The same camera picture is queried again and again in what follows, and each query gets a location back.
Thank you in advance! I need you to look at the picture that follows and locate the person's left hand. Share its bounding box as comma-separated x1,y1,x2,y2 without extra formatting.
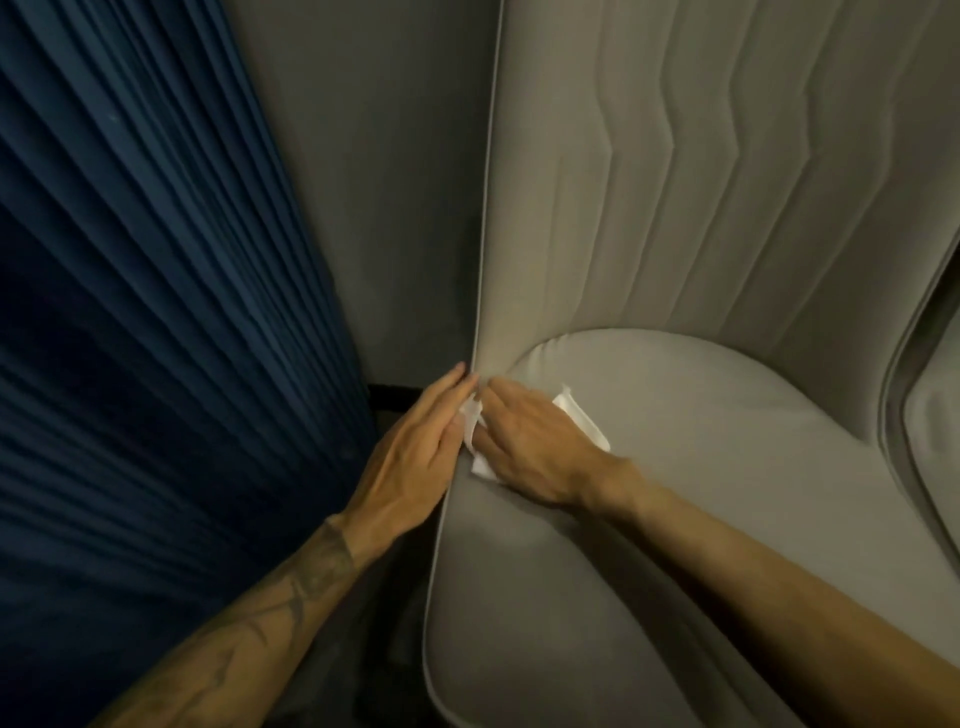
329,361,481,568

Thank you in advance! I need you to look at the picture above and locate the person's right hand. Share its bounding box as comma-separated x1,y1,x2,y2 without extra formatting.
470,376,646,519

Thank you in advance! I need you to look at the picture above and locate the white cleaning cloth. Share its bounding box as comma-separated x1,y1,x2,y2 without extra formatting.
457,384,613,481

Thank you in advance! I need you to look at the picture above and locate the grey padded chair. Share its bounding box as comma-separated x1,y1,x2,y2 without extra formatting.
877,232,960,571
419,0,960,728

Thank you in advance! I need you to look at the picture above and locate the person's right forearm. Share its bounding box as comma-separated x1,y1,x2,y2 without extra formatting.
599,461,960,728

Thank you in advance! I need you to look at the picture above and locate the person's left forearm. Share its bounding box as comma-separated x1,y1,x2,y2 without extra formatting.
89,517,376,728

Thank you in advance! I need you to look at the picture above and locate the dark blue ribbed fabric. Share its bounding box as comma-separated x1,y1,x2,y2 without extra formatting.
0,0,376,728

